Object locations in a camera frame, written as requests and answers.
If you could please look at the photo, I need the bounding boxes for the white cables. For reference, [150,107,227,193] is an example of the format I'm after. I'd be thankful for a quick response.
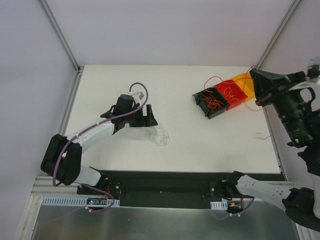
[143,124,172,147]

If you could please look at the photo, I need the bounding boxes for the white cable duct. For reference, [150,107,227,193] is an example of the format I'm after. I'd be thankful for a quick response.
[42,196,120,208]
[210,201,228,211]

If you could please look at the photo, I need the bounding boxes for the left white cable duct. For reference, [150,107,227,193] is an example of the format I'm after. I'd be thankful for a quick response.
[42,196,120,208]

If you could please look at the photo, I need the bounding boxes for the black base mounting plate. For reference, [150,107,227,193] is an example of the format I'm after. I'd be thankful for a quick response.
[76,170,256,210]

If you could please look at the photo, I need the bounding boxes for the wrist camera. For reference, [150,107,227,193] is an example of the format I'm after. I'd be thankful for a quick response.
[128,91,144,104]
[306,56,320,80]

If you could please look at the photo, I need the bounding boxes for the yellow plastic bin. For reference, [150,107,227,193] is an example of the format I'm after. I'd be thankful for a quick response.
[232,72,255,102]

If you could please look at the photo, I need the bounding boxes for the stray cable near table edge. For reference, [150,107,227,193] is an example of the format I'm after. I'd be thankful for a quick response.
[253,132,271,141]

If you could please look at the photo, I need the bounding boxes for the aluminium frame post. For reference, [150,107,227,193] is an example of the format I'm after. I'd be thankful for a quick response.
[37,0,85,73]
[255,0,303,69]

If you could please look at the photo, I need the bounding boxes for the red plastic bin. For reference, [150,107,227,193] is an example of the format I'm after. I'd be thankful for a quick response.
[215,79,247,111]

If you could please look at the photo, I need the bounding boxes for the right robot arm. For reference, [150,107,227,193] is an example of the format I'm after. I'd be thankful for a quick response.
[214,68,320,232]

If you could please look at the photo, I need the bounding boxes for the right aluminium frame post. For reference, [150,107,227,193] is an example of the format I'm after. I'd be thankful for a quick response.
[255,0,303,69]

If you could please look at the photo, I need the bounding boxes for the right white cable duct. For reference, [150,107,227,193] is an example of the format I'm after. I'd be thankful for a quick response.
[210,201,228,211]

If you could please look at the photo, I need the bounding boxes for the left aluminium frame post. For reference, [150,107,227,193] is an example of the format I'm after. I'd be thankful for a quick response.
[37,0,85,73]

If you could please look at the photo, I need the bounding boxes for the orange cables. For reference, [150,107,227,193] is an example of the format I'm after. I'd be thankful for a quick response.
[199,92,225,111]
[203,65,258,92]

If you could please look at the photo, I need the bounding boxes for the yellow cables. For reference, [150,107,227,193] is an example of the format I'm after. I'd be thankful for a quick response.
[223,84,242,101]

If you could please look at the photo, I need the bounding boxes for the black plastic bin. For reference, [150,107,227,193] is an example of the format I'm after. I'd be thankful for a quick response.
[192,87,229,119]

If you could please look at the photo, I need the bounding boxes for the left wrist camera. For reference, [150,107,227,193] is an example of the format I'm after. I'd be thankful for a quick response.
[128,91,144,104]

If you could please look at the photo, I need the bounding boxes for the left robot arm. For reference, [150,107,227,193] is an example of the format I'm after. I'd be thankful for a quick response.
[40,94,158,195]

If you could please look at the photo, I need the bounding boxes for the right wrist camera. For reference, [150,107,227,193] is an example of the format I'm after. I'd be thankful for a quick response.
[306,56,320,80]

